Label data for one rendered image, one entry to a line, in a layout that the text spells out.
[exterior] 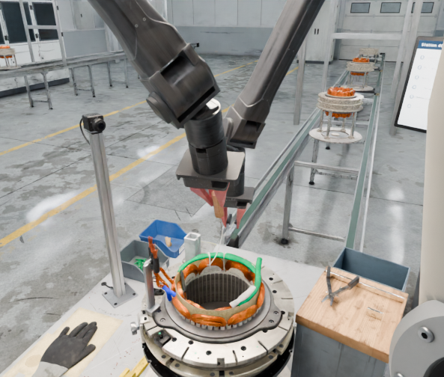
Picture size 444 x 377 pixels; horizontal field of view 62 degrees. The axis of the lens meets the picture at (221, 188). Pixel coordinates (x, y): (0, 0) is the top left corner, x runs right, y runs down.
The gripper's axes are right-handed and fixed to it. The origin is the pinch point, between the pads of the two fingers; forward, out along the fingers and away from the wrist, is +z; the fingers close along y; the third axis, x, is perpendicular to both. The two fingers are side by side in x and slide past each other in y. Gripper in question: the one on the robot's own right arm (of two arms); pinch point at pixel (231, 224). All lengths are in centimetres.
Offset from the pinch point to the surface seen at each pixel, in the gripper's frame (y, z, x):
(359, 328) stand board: -29.3, 9.9, 18.5
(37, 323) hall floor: 124, 118, -57
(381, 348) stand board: -32.8, 9.9, 22.9
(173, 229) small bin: 32, 35, -47
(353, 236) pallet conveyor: -43, 42, -66
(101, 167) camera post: 38.7, -8.1, -9.8
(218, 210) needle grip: -0.9, -15.7, 20.5
